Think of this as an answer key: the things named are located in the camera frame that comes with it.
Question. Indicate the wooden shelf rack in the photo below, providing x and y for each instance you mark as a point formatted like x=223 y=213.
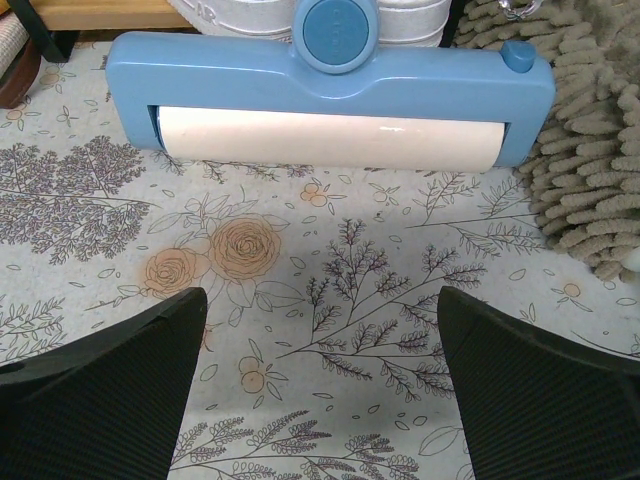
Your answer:
x=54 y=25

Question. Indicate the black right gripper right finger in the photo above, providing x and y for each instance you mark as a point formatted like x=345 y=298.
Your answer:
x=536 y=405

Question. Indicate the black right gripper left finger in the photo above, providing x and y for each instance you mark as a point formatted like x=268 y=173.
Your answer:
x=106 y=406

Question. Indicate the beige chenille mop head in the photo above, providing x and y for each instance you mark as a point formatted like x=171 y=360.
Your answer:
x=583 y=172

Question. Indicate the blue lint roller mop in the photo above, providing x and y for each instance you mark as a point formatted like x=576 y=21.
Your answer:
x=322 y=102

